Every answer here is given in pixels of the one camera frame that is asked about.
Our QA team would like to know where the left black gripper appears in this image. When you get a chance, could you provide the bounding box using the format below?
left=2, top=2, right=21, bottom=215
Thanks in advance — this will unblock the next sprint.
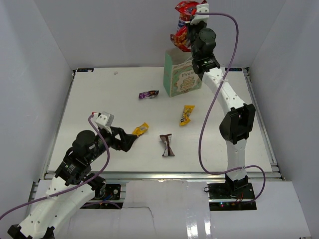
left=87, top=124, right=138, bottom=162

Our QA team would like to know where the yellow candy pack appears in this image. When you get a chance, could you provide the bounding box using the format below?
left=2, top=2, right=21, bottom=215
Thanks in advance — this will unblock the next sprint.
left=179, top=105, right=195, bottom=126
left=132, top=122, right=149, bottom=137

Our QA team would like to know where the red snack bag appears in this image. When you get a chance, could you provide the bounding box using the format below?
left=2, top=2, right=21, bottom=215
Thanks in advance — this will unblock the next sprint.
left=170, top=0, right=207, bottom=52

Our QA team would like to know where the brown white candy bar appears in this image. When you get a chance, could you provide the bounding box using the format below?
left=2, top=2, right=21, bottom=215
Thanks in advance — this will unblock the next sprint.
left=159, top=133, right=175, bottom=157

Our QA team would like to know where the green paper gift bag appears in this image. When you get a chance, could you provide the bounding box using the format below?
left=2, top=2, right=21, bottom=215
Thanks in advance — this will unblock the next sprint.
left=163, top=47, right=202, bottom=97

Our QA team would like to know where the purple candy bar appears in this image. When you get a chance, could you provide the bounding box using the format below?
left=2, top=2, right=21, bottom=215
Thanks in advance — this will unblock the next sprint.
left=139, top=90, right=159, bottom=100

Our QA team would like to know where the blue chips bag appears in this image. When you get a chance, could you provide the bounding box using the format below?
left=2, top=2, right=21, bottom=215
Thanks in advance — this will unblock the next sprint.
left=171, top=52, right=188, bottom=65

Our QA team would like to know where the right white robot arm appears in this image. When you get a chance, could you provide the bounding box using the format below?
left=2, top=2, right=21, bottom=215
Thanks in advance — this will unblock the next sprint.
left=186, top=21, right=256, bottom=199

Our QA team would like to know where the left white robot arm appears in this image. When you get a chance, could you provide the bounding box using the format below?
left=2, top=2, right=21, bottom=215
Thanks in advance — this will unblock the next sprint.
left=7, top=127, right=138, bottom=239

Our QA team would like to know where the blue label right corner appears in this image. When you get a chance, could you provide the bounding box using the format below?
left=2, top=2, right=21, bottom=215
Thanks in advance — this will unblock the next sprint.
left=225, top=67, right=243, bottom=72

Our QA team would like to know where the blue label corner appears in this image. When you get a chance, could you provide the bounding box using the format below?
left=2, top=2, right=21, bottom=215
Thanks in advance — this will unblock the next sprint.
left=225, top=67, right=243, bottom=72
left=76, top=68, right=94, bottom=73

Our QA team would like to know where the blue label left corner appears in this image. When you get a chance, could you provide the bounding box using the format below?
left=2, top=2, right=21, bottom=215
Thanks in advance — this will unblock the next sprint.
left=76, top=68, right=94, bottom=73

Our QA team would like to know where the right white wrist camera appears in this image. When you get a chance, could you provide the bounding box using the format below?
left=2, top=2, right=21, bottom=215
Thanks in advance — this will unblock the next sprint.
left=190, top=3, right=209, bottom=25

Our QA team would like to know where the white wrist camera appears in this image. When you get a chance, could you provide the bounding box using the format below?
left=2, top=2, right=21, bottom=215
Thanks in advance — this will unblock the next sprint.
left=92, top=112, right=114, bottom=134
left=190, top=3, right=209, bottom=25

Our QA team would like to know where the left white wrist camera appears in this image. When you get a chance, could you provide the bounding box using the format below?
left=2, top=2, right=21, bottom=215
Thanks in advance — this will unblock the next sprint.
left=92, top=112, right=114, bottom=134

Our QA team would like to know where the aluminium table frame rail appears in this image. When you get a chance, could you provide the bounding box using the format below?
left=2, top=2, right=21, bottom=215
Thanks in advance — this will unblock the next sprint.
left=43, top=171, right=284, bottom=181

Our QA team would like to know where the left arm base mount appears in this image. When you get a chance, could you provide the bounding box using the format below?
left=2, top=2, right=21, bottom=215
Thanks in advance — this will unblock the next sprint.
left=94, top=184, right=121, bottom=201

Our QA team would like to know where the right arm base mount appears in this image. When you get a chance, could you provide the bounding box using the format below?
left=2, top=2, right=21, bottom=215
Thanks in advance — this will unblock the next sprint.
left=203, top=183, right=257, bottom=212

